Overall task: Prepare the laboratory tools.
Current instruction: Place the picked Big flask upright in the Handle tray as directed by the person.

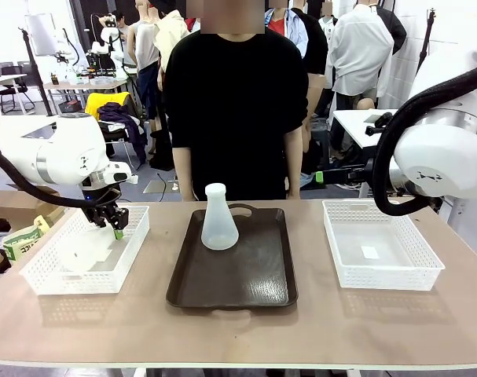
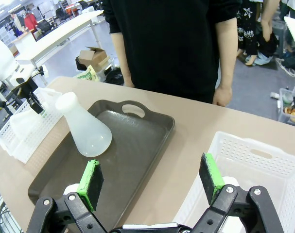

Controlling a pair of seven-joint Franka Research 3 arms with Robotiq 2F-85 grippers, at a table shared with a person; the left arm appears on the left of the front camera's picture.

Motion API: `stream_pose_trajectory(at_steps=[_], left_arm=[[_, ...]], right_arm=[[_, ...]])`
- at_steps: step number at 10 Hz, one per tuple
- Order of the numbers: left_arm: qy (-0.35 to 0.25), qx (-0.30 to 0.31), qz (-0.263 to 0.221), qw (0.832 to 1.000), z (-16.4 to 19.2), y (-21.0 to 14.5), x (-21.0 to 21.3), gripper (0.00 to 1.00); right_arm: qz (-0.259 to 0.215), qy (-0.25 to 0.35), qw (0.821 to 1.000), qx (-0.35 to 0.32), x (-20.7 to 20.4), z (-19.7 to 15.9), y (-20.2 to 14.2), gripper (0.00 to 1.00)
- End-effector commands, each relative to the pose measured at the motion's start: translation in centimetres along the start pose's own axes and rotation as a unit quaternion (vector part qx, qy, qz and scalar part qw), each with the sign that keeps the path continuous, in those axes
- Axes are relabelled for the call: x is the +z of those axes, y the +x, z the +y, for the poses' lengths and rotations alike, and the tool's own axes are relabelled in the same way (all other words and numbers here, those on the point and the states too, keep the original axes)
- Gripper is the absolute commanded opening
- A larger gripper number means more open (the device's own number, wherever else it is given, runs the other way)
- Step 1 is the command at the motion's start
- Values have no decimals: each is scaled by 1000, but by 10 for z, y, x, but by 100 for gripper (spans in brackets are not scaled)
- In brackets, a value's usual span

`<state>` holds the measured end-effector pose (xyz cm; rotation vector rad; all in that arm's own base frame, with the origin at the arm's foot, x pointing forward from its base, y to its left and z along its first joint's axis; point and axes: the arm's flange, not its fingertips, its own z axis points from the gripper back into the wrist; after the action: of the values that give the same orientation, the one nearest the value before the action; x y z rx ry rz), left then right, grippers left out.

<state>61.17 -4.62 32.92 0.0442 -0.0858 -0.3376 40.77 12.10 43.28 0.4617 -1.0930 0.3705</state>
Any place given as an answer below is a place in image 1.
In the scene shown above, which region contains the black metal frame chair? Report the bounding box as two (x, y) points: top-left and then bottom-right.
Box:
(83, 92), (145, 170)

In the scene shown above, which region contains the dark brown plastic tray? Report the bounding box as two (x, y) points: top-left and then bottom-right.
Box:
(166, 203), (299, 313)

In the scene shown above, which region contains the mannequin in white shirt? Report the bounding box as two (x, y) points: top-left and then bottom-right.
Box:
(325, 0), (395, 113)

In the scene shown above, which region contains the mannequin in black jacket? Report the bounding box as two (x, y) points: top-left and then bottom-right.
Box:
(291, 0), (329, 75)

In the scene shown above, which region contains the black tool on side table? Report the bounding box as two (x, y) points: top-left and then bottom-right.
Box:
(365, 112), (394, 137)

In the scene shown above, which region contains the wooden background desk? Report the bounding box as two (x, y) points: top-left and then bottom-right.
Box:
(42, 77), (128, 115)

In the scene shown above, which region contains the mannequin red shirt blue jacket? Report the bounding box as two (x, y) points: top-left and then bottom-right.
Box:
(264, 7), (310, 54)

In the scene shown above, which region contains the green white paper package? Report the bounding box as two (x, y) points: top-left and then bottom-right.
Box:
(2, 214), (51, 262)

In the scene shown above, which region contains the translucent plastic lab bottle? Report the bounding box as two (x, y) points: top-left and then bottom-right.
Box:
(59, 227), (119, 274)

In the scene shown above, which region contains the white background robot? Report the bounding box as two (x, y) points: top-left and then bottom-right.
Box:
(90, 13), (124, 68)

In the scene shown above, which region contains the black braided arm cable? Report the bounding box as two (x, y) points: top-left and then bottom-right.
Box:
(0, 147), (121, 209)
(372, 59), (477, 217)

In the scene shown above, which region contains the yellow cloth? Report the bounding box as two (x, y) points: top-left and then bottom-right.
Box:
(84, 92), (131, 119)

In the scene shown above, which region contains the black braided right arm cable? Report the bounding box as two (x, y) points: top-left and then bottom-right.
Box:
(372, 59), (477, 217)

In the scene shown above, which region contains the white perforated plastic basket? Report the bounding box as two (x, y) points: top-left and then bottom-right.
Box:
(321, 199), (446, 292)
(19, 205), (151, 296)

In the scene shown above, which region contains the black office chair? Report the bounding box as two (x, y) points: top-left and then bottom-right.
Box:
(0, 60), (36, 115)

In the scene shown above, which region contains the black light stand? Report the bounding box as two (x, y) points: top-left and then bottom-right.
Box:
(413, 9), (438, 86)

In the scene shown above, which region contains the person left forearm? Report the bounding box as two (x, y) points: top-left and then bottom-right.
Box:
(284, 131), (304, 193)

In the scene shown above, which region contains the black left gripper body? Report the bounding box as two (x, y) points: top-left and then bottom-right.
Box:
(81, 185), (123, 218)

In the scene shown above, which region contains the black bar with green end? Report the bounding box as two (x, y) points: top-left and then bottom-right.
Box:
(315, 168), (376, 185)

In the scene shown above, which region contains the translucent plastic conical flask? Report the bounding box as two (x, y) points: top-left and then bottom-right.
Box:
(200, 182), (240, 251)

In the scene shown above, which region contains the hanging black garment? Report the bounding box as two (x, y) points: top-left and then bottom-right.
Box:
(375, 5), (408, 56)

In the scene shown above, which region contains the mannequin in cream shirt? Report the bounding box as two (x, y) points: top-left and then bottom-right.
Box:
(153, 0), (190, 72)

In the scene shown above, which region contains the grey floor plate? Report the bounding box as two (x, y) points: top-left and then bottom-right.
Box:
(143, 179), (169, 195)

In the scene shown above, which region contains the brown cardboard box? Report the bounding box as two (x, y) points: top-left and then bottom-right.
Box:
(0, 190), (66, 233)

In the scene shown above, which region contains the black stand with softbox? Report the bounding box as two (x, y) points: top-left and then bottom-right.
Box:
(18, 13), (61, 117)

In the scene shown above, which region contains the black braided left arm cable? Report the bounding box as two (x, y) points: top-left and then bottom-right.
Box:
(0, 147), (121, 209)

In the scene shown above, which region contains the dark purple garment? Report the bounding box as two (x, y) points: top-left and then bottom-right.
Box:
(97, 101), (149, 164)

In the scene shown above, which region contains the person right forearm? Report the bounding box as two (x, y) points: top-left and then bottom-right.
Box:
(171, 147), (195, 193)

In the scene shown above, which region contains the mannequin in white tank top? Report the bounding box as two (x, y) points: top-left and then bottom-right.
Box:
(127, 0), (161, 133)

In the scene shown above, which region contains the person torso black sweater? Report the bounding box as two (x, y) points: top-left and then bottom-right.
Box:
(163, 32), (310, 202)

